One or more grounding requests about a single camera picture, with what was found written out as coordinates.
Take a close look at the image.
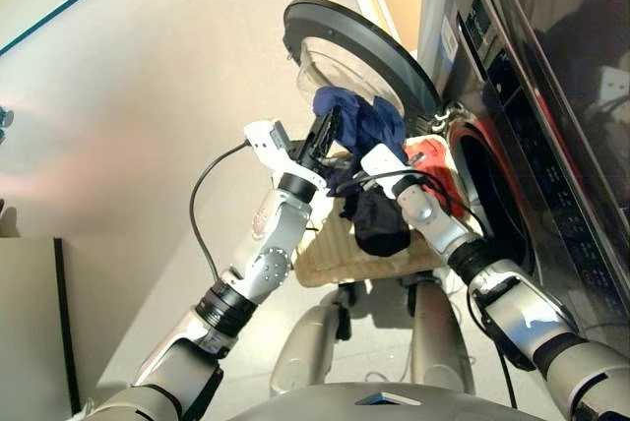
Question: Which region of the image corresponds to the blue garment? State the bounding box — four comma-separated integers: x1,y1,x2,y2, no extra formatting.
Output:
312,86,410,196

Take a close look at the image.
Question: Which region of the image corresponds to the black garment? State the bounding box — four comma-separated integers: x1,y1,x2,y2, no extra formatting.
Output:
339,189,412,258

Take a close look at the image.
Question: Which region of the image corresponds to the pale woven basket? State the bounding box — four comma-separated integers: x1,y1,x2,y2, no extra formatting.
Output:
294,133,473,289

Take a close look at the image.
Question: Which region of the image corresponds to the round washing machine door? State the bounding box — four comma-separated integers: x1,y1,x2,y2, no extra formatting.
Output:
282,0,443,135

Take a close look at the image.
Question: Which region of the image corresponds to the black wheeled basket stand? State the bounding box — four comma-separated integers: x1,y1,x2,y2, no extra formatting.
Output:
337,271,444,343

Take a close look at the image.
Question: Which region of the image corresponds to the red garment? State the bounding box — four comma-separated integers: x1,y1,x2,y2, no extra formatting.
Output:
403,138,469,218

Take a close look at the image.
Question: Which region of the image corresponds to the small pale blue sticker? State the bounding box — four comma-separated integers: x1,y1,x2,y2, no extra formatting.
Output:
440,15,458,56

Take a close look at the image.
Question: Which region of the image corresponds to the silver robot leg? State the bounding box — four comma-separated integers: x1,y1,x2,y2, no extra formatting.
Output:
269,287,353,398
407,272,476,395

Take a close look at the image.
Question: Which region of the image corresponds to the grey robot torso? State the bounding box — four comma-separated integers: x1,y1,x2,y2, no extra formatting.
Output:
235,381,562,421

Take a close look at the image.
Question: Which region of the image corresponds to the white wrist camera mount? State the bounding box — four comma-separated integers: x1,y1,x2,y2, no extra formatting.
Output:
360,144,410,199
243,118,330,192

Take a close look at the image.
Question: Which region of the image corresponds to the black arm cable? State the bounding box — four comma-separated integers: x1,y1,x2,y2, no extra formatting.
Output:
337,168,518,410
189,141,255,284

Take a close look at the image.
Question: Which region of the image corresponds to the thin floor wire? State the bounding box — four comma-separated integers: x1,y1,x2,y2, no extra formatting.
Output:
366,351,414,384

